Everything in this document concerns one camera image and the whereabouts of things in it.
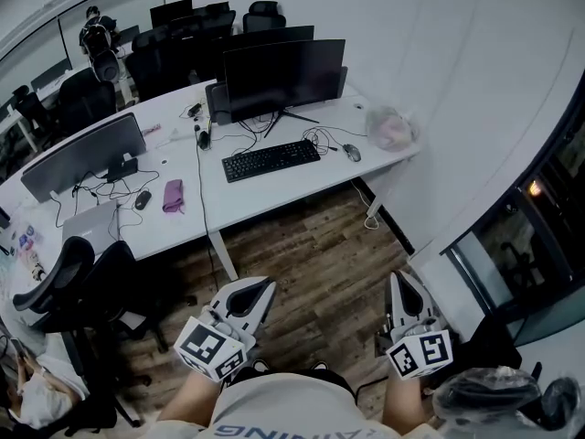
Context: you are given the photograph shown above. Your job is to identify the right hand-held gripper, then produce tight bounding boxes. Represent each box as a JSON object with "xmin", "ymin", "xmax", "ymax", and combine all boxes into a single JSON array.
[{"xmin": 386, "ymin": 271, "xmax": 454, "ymax": 380}]

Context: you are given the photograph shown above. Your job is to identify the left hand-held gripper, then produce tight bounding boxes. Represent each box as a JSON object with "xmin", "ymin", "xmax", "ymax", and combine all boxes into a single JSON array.
[{"xmin": 173, "ymin": 275, "xmax": 278, "ymax": 382}]

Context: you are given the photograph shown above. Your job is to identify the person's left forearm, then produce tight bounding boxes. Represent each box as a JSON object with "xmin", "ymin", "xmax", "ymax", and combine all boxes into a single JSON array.
[{"xmin": 153, "ymin": 372, "xmax": 229, "ymax": 429}]

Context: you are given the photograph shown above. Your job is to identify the person's right forearm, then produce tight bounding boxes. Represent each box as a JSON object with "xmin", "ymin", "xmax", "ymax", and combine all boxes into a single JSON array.
[{"xmin": 381, "ymin": 375, "xmax": 435, "ymax": 429}]

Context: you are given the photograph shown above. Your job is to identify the white desk leg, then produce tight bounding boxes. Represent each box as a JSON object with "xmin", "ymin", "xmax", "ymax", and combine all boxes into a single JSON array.
[{"xmin": 208, "ymin": 229, "xmax": 239, "ymax": 282}]

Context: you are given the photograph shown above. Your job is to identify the person's black shorts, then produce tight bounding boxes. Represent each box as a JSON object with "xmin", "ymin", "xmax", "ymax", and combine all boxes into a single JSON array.
[{"xmin": 223, "ymin": 364, "xmax": 357, "ymax": 406}]

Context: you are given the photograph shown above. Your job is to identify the person's white printed shirt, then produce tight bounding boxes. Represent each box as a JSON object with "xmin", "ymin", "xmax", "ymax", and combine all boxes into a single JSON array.
[{"xmin": 141, "ymin": 372, "xmax": 444, "ymax": 439}]

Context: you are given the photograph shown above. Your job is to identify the black bundle in clear plastic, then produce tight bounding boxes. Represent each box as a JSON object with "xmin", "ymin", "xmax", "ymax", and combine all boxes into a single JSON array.
[{"xmin": 431, "ymin": 364, "xmax": 548, "ymax": 432}]

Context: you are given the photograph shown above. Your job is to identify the purple cloth pouch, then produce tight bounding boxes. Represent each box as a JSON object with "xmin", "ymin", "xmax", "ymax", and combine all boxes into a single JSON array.
[{"xmin": 162, "ymin": 178, "xmax": 186, "ymax": 215}]

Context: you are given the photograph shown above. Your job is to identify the dark framed glass window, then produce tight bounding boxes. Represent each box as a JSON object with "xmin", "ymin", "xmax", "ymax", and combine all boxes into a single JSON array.
[{"xmin": 441, "ymin": 102, "xmax": 585, "ymax": 347}]

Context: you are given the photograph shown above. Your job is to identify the black office chair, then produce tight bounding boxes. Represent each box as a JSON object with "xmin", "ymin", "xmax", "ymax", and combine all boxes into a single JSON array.
[
  {"xmin": 57, "ymin": 67, "xmax": 118, "ymax": 136},
  {"xmin": 241, "ymin": 0, "xmax": 288, "ymax": 34},
  {"xmin": 125, "ymin": 28, "xmax": 196, "ymax": 102},
  {"xmin": 200, "ymin": 9, "xmax": 238, "ymax": 45},
  {"xmin": 12, "ymin": 235, "xmax": 170, "ymax": 429},
  {"xmin": 168, "ymin": 14, "xmax": 205, "ymax": 40},
  {"xmin": 12, "ymin": 84, "xmax": 59, "ymax": 151}
]

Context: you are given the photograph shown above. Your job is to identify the black keyboard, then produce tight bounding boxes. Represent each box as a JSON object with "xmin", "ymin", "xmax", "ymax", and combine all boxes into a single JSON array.
[{"xmin": 221, "ymin": 138, "xmax": 322, "ymax": 184}]

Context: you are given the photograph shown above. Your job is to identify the silver laptop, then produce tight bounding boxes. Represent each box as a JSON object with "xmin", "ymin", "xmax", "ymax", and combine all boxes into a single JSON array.
[{"xmin": 61, "ymin": 198, "xmax": 121, "ymax": 256}]

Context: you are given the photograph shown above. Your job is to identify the round black cushion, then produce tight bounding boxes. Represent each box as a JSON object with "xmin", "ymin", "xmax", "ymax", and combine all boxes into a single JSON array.
[{"xmin": 538, "ymin": 375, "xmax": 584, "ymax": 432}]

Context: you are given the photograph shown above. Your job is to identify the white power strip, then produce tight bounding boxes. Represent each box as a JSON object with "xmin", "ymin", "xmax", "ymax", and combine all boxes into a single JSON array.
[{"xmin": 154, "ymin": 128, "xmax": 193, "ymax": 149}]

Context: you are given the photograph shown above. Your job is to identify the black docking box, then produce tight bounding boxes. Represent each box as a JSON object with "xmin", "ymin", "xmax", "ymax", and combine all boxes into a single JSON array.
[{"xmin": 106, "ymin": 153, "xmax": 139, "ymax": 183}]

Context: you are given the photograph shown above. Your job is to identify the clear plastic bag with contents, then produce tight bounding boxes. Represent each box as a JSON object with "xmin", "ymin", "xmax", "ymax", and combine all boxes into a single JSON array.
[{"xmin": 365, "ymin": 105, "xmax": 420, "ymax": 153}]

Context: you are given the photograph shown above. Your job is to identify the black left side monitor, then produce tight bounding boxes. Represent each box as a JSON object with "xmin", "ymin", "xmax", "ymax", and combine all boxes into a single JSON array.
[{"xmin": 20, "ymin": 112, "xmax": 147, "ymax": 204}]

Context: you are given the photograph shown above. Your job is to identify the scattered colourful stickers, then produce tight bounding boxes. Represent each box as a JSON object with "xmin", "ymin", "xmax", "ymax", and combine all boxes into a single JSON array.
[{"xmin": 6, "ymin": 224, "xmax": 49, "ymax": 284}]

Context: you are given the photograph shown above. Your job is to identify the black curved monitor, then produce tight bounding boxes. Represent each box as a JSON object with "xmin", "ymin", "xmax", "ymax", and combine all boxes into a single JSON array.
[
  {"xmin": 222, "ymin": 37, "xmax": 346, "ymax": 139},
  {"xmin": 210, "ymin": 25, "xmax": 315, "ymax": 84}
]

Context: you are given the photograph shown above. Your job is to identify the long black power cable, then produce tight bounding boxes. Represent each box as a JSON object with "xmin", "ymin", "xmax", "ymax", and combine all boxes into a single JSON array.
[{"xmin": 194, "ymin": 123, "xmax": 218, "ymax": 292}]

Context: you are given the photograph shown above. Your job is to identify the black keyboard cable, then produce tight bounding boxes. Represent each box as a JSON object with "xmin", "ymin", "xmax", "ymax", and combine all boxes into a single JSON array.
[{"xmin": 230, "ymin": 121, "xmax": 260, "ymax": 157}]

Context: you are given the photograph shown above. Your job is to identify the black USB cable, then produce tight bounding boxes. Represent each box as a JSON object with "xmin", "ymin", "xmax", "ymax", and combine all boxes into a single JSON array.
[{"xmin": 301, "ymin": 124, "xmax": 369, "ymax": 155}]

